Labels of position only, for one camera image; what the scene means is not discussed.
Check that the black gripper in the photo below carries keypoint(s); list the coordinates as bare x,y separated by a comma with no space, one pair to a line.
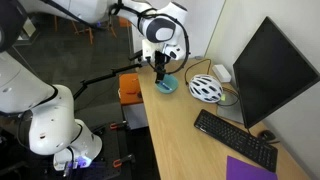
160,61

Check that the blue dry erase marker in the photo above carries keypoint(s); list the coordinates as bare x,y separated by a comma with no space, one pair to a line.
165,86

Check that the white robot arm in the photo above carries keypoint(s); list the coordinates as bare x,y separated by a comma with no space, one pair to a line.
54,130

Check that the blue bowl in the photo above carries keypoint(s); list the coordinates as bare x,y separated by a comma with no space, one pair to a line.
169,80

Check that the orange stool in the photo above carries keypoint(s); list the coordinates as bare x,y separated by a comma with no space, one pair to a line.
129,89

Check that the white bicycle helmet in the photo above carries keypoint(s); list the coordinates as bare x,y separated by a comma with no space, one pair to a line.
205,88

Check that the white power adapter box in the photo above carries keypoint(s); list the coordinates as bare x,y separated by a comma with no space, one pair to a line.
222,74

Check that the black keyboard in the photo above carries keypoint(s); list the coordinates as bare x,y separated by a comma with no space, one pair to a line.
244,143

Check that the black computer monitor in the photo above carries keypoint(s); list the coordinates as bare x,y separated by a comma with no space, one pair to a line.
269,73

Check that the purple paper sheet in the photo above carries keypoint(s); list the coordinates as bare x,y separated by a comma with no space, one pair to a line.
239,170

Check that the black computer mouse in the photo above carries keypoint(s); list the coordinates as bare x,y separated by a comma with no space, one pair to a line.
266,135

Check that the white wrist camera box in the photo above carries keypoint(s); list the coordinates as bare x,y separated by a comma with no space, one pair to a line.
149,49

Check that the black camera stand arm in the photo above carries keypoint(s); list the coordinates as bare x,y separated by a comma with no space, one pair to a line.
114,72

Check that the orange handled clamp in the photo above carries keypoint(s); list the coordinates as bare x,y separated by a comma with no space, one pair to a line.
128,158

